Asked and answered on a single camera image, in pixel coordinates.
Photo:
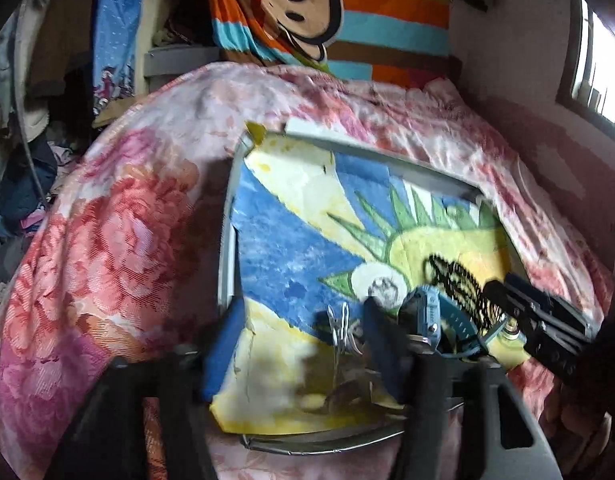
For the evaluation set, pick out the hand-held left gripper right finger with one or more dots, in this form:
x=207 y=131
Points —
x=382 y=355

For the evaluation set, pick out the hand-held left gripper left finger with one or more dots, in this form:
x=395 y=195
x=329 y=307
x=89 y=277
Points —
x=222 y=355

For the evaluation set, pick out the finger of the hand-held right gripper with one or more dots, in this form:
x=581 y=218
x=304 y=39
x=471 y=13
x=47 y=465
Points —
x=537 y=315

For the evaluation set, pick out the teal wrist watch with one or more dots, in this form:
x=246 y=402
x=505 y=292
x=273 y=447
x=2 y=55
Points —
x=437 y=317

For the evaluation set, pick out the painted cardboard box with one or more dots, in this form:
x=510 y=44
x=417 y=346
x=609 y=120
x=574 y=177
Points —
x=297 y=250

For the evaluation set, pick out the silver hair clip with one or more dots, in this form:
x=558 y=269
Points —
x=342 y=330

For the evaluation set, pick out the pink floral blanket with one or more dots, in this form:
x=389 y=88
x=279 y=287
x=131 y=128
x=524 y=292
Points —
x=112 y=240

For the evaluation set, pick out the window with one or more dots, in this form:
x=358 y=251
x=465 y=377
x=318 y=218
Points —
x=597 y=65

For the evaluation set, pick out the pile of clothes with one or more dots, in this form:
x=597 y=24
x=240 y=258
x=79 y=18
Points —
x=22 y=170

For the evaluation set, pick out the grey shelf board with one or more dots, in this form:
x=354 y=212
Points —
x=182 y=60

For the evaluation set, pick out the striped monkey blanket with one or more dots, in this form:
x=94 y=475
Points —
x=387 y=15

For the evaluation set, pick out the blue dotted curtain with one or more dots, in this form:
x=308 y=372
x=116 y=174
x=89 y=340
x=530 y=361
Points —
x=114 y=35

